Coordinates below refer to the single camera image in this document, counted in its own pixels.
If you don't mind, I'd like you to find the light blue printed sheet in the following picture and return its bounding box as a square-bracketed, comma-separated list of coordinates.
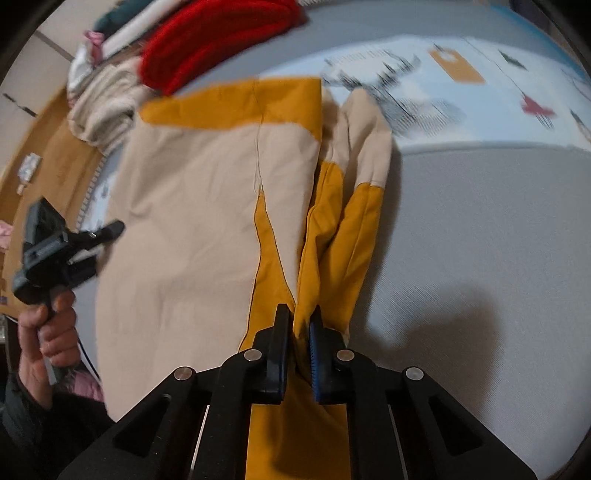
[81, 34, 591, 232]

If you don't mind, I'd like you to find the tissue packet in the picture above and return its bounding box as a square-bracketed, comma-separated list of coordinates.
[18, 154, 44, 184]

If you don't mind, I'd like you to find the beige and yellow jacket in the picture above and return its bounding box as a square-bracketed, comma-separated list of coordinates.
[95, 76, 394, 480]

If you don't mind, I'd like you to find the red folded quilt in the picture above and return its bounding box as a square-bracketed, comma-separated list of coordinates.
[140, 0, 308, 97]

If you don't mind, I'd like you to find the white and pink cloth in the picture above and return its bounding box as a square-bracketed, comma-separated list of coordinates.
[67, 30, 105, 103]

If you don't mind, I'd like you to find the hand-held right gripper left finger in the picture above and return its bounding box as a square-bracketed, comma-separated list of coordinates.
[58, 303, 293, 480]

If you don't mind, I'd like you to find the pile of folded clothes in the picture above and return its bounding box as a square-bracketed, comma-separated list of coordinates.
[99, 0, 197, 59]

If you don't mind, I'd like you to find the cream folded quilt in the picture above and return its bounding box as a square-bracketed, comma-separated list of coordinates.
[71, 90, 154, 156]
[67, 58, 144, 112]

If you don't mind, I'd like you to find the bed with grey sheet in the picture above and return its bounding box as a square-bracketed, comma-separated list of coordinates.
[69, 0, 591, 480]

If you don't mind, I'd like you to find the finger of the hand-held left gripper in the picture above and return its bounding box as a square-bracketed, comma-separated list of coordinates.
[68, 220, 126, 253]

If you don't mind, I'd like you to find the person's left hand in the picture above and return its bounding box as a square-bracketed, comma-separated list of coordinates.
[17, 292, 82, 410]

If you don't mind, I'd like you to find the black cable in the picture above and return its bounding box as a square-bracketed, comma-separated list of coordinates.
[78, 336, 100, 380]

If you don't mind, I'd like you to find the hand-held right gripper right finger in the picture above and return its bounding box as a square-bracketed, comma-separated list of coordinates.
[308, 307, 539, 480]

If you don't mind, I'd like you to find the person's left forearm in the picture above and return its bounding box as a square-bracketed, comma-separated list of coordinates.
[0, 374, 116, 480]

